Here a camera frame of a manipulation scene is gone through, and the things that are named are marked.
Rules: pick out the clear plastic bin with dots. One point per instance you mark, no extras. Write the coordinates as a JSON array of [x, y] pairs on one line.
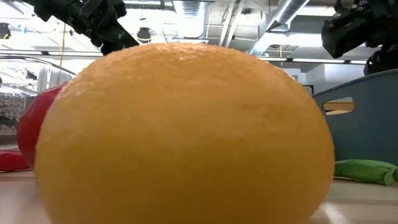
[[12, 102]]

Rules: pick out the black dome ceiling camera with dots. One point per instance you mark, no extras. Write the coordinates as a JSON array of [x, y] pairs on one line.
[[144, 35], [4, 30]]

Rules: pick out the long red chili pepper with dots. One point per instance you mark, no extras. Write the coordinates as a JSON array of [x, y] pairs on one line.
[[11, 161]]

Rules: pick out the ribbed silver ventilation duct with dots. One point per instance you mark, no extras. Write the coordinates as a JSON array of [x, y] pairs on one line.
[[191, 18]]

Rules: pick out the blue plastic basket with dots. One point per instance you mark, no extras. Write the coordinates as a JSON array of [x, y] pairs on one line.
[[367, 133]]

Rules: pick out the green pea pod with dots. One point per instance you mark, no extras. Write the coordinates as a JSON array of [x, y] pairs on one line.
[[363, 171]]

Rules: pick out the red tomato with green leaf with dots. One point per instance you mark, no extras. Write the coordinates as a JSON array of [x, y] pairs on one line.
[[31, 124]]

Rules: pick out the large orange citrus fruit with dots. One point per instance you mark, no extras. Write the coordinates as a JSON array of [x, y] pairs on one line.
[[186, 140]]

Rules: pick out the long ceiling light strip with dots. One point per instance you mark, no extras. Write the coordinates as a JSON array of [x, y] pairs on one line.
[[317, 60], [31, 53]]

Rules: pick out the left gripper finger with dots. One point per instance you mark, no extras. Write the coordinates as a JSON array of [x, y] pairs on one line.
[[126, 39], [110, 48]]

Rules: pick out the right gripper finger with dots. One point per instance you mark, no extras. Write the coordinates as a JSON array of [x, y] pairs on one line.
[[382, 60]]

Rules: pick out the smooth silver ceiling duct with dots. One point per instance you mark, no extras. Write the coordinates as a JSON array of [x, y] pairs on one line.
[[280, 21]]

